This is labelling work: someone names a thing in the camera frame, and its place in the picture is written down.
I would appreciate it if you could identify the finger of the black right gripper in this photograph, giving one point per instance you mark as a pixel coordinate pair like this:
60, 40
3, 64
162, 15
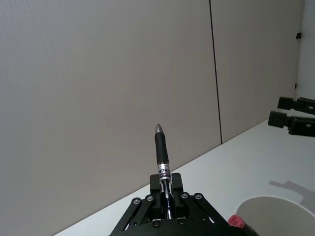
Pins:
278, 119
285, 103

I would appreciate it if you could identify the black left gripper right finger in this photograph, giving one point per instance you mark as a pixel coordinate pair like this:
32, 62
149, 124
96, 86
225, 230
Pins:
192, 204

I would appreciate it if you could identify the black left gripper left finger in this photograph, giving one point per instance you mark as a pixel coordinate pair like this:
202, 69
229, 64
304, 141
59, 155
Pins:
144, 209

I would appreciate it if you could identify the black pen with silver tip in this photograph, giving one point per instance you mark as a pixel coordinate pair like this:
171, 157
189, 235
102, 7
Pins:
161, 147

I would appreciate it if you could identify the black marker with red cap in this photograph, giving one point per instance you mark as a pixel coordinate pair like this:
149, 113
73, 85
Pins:
240, 222

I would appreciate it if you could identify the white paper cup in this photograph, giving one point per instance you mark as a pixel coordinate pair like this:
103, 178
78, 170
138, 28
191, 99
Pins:
275, 209

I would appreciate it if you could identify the small black wall bracket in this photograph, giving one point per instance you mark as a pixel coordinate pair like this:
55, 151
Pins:
298, 35

